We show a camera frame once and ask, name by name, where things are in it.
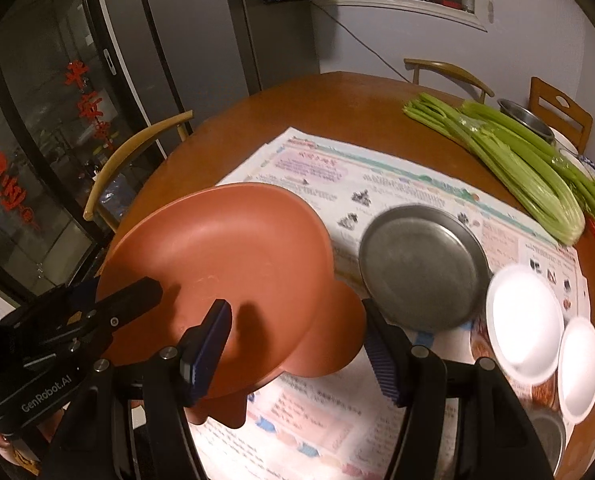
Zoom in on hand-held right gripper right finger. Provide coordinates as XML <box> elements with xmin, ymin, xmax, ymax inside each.
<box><xmin>361</xmin><ymin>299</ymin><xmax>553</xmax><ymax>480</ymax></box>

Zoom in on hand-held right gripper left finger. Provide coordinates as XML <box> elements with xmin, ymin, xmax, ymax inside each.
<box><xmin>45</xmin><ymin>299</ymin><xmax>233</xmax><ymax>480</ymax></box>

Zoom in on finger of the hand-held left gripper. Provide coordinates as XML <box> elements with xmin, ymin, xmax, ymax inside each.
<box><xmin>94</xmin><ymin>276</ymin><xmax>164</xmax><ymax>332</ymax></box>

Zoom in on round metal plate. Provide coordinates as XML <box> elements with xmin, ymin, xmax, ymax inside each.
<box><xmin>358</xmin><ymin>204</ymin><xmax>493</xmax><ymax>333</ymax></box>

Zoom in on large red plate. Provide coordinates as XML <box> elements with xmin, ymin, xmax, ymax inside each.
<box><xmin>96</xmin><ymin>183</ymin><xmax>334</xmax><ymax>401</ymax></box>

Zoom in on white bowl red label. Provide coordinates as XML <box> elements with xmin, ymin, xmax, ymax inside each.
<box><xmin>470</xmin><ymin>262</ymin><xmax>564</xmax><ymax>406</ymax></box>

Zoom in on white paper bowl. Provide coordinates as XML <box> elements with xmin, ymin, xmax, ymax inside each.
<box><xmin>556</xmin><ymin>316</ymin><xmax>595</xmax><ymax>423</ymax></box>

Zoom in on text newspaper sheet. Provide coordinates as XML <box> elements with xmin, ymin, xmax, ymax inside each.
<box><xmin>188</xmin><ymin>355</ymin><xmax>478</xmax><ymax>480</ymax></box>

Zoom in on curved-back wooden chair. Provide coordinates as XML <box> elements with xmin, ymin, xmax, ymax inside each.
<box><xmin>84</xmin><ymin>110</ymin><xmax>194</xmax><ymax>233</ymax></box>
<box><xmin>403</xmin><ymin>58</ymin><xmax>495</xmax><ymax>106</ymax></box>

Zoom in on steel bowl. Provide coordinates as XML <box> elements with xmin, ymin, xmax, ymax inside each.
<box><xmin>527</xmin><ymin>405</ymin><xmax>568</xmax><ymax>478</ymax></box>

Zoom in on colourful picture newspaper sheet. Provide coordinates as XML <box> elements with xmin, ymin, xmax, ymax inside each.
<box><xmin>218</xmin><ymin>127</ymin><xmax>591</xmax><ymax>341</ymax></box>

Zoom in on glass door red decals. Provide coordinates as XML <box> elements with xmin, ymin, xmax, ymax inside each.
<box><xmin>0</xmin><ymin>0</ymin><xmax>188</xmax><ymax>311</ymax></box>

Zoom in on thick celery bunch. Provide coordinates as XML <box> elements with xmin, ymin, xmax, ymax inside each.
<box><xmin>402</xmin><ymin>92</ymin><xmax>585</xmax><ymax>247</ymax></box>

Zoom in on steel pot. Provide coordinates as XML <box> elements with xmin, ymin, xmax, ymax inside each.
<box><xmin>497</xmin><ymin>98</ymin><xmax>558</xmax><ymax>146</ymax></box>

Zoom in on blue and white bowl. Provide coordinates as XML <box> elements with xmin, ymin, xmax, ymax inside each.
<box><xmin>557</xmin><ymin>147</ymin><xmax>595</xmax><ymax>181</ymax></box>

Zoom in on grey refrigerator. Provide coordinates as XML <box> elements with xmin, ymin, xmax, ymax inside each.
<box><xmin>138</xmin><ymin>0</ymin><xmax>323</xmax><ymax>126</ymax></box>

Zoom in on wooden chair with cut-out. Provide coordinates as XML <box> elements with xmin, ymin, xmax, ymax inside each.
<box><xmin>529</xmin><ymin>76</ymin><xmax>593</xmax><ymax>156</ymax></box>

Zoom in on black cable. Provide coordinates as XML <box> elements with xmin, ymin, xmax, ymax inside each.
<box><xmin>310</xmin><ymin>0</ymin><xmax>413</xmax><ymax>83</ymax></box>

